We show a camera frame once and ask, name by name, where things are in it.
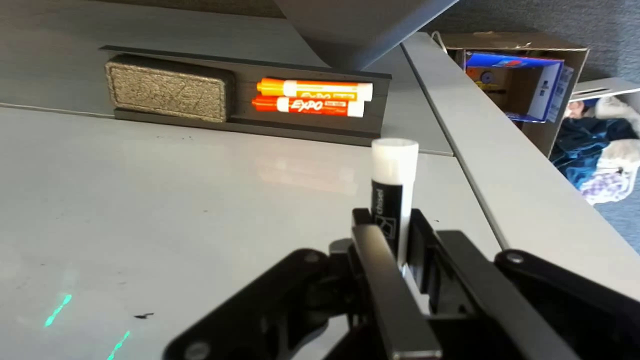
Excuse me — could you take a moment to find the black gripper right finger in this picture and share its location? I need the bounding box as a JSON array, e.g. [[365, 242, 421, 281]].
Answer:
[[408, 211, 577, 360]]

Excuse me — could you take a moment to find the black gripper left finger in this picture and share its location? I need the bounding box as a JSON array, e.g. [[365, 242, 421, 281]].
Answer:
[[351, 208, 441, 360]]

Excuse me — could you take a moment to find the white black dry-erase marker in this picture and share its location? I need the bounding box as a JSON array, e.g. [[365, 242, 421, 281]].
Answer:
[[369, 138, 420, 271]]

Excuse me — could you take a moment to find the red expo marker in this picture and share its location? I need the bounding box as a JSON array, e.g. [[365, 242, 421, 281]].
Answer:
[[252, 97, 363, 119]]

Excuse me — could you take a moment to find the black whiteboard marker tray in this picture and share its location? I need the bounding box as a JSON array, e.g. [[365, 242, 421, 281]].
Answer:
[[104, 47, 389, 145]]

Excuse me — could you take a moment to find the dark grey chair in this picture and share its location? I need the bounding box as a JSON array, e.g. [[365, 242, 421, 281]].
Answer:
[[274, 0, 458, 71]]

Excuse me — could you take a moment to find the orange marker in tray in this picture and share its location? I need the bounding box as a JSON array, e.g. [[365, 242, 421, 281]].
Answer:
[[256, 79, 374, 102]]

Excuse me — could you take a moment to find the cardboard box with blue box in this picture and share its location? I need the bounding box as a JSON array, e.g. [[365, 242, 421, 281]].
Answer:
[[441, 32, 590, 157]]

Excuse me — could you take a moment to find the glass whiteboard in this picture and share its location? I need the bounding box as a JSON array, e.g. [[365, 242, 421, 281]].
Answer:
[[0, 106, 505, 360]]

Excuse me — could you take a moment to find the grey felt whiteboard eraser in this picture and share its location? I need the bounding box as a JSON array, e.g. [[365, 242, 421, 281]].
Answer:
[[105, 58, 233, 123]]

